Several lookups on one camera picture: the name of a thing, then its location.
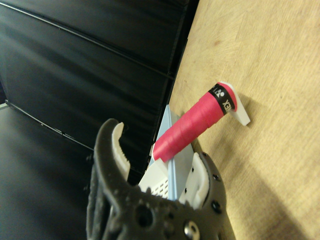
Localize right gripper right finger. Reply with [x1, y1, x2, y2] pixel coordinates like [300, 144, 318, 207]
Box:
[174, 151, 236, 240]

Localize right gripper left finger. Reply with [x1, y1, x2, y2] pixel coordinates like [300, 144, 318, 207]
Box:
[86, 118, 161, 240]

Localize white scoop with red handle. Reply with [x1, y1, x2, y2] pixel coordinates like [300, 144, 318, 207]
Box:
[138, 81, 251, 201]

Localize blue litter tray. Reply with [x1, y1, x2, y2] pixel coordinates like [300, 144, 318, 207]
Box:
[149, 104, 201, 202]

